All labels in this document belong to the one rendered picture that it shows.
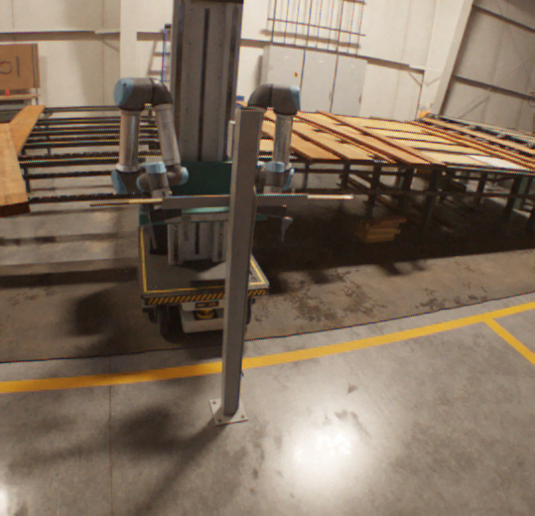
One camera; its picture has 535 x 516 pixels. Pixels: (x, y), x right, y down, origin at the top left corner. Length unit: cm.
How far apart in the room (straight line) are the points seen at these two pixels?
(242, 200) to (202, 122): 91
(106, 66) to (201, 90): 680
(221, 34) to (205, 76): 23
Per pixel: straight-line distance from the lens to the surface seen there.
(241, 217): 122
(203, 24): 202
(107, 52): 874
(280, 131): 183
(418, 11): 1126
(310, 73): 887
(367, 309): 264
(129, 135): 171
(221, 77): 200
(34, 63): 871
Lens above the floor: 142
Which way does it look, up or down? 27 degrees down
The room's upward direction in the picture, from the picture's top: 6 degrees clockwise
